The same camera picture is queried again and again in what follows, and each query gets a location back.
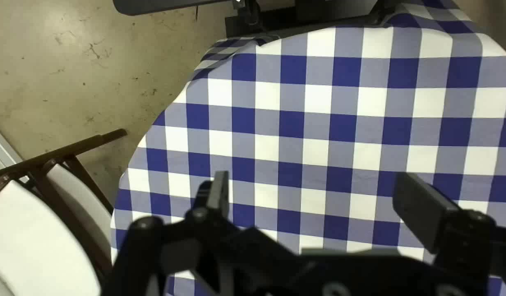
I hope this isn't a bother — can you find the wooden chair white seat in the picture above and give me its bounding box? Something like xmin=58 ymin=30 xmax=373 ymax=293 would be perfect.
xmin=0 ymin=128 xmax=129 ymax=278

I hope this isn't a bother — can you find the dark grey flat object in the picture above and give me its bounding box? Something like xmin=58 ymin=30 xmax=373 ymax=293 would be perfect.
xmin=112 ymin=0 xmax=240 ymax=17

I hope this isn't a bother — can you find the white round seat cushion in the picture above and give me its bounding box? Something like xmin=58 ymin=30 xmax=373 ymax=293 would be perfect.
xmin=0 ymin=163 xmax=114 ymax=296

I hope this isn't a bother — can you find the blue white checkered tablecloth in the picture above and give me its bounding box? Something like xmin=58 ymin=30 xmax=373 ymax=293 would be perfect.
xmin=109 ymin=0 xmax=506 ymax=296

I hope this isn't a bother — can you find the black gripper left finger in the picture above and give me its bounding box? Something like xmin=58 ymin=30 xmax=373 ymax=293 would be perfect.
xmin=106 ymin=169 xmax=299 ymax=296

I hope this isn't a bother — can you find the black stand base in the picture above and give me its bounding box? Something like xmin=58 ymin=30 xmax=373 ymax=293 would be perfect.
xmin=224 ymin=0 xmax=390 ymax=40

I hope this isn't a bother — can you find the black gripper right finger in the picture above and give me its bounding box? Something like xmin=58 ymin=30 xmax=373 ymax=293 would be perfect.
xmin=391 ymin=171 xmax=506 ymax=296

